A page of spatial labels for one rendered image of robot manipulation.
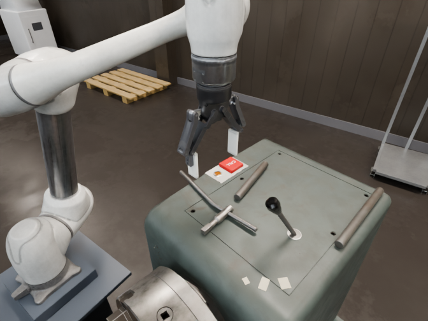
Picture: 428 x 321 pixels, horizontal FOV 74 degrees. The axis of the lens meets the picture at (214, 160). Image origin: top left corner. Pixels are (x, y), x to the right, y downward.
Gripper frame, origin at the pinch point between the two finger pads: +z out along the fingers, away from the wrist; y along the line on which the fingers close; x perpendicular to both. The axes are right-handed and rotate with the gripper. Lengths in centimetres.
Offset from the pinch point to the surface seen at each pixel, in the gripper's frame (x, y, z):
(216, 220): 4.8, 3.7, 15.1
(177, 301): 13.1, 23.5, 18.5
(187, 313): 16.2, 23.4, 19.0
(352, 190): 23.8, -35.9, 16.7
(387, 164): -4, -252, 131
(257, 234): 14.5, -1.5, 16.7
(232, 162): -10.6, -19.3, 15.5
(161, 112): -287, -171, 142
